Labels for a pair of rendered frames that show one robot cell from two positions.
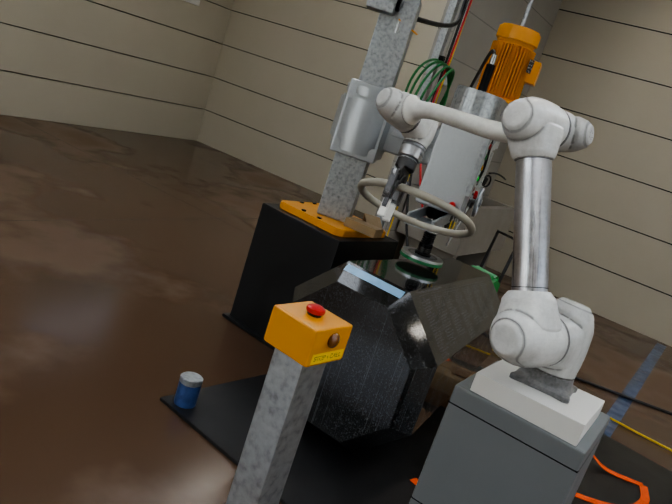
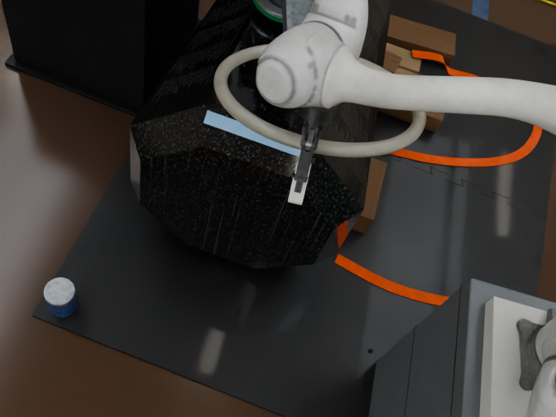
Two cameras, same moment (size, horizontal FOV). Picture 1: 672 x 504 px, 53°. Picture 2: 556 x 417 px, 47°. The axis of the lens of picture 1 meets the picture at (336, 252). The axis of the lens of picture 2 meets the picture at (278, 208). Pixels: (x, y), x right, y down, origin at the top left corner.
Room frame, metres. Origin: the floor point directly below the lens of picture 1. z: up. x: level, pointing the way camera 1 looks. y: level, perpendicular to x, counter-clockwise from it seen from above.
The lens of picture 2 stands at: (1.78, 0.31, 2.24)
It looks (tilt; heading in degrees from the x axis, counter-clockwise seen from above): 58 degrees down; 326
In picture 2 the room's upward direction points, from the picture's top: 21 degrees clockwise
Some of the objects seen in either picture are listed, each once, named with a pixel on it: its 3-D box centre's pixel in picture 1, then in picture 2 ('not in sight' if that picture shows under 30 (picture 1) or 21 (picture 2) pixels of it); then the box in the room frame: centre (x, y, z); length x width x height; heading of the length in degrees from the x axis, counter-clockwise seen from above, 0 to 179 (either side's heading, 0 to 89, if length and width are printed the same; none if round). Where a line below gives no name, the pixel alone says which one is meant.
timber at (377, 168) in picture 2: not in sight; (362, 193); (2.90, -0.81, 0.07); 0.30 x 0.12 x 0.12; 148
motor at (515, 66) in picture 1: (510, 66); not in sight; (3.88, -0.59, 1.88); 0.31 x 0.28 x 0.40; 75
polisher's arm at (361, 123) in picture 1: (397, 134); not in sight; (3.89, -0.12, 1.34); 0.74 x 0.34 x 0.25; 89
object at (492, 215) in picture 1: (452, 238); not in sight; (6.54, -1.05, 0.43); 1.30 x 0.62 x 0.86; 151
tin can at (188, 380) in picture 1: (188, 390); (61, 298); (2.67, 0.42, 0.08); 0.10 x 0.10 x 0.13
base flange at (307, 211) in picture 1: (333, 218); not in sight; (3.90, 0.08, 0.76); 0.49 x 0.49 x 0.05; 55
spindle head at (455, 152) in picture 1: (455, 168); not in sight; (3.33, -0.43, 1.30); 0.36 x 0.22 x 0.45; 165
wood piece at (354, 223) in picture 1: (363, 227); not in sight; (3.71, -0.10, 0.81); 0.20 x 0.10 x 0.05; 63
